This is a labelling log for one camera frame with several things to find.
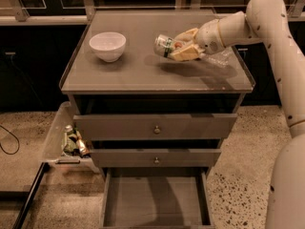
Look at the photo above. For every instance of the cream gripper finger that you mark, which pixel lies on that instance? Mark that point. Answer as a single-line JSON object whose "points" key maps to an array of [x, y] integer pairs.
{"points": [[187, 36], [187, 53]]}

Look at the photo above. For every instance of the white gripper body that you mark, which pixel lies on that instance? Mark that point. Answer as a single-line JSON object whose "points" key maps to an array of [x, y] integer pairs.
{"points": [[208, 37]]}

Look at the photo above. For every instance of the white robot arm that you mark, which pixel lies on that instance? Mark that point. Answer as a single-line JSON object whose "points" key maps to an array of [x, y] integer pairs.
{"points": [[266, 21]]}

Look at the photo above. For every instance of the grey drawer cabinet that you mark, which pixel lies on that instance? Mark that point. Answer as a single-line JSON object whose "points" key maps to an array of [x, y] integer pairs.
{"points": [[140, 82]]}

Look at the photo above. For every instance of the grey top drawer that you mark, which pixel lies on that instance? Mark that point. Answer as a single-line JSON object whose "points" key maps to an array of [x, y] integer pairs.
{"points": [[154, 126]]}

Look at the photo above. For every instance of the grey drawer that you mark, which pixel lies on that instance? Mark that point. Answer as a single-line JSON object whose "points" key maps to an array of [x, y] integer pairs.
{"points": [[106, 158], [154, 126], [156, 198]]}

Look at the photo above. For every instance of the grey middle drawer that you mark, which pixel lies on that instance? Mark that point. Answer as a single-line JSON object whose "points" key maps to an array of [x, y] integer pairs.
{"points": [[106, 158]]}

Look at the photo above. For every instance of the grey bottom drawer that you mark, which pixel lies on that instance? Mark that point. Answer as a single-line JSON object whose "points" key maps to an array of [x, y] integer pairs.
{"points": [[156, 198]]}

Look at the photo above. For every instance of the clear plastic water bottle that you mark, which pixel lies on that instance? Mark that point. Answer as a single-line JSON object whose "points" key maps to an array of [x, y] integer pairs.
{"points": [[220, 59]]}

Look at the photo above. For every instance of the white ceramic bowl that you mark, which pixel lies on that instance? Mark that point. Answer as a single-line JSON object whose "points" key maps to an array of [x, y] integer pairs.
{"points": [[108, 46]]}

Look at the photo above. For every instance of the bottles in storage bin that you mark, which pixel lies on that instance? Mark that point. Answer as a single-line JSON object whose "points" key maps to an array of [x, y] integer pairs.
{"points": [[73, 144]]}

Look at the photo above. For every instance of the clear plastic storage bin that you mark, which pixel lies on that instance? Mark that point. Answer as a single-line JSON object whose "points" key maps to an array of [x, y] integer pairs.
{"points": [[54, 142]]}

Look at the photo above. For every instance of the metal frame railing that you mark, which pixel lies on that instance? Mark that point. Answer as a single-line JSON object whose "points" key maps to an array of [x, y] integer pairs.
{"points": [[44, 10]]}

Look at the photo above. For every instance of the black floor rail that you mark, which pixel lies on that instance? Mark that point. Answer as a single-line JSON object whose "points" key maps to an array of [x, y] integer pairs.
{"points": [[44, 167]]}

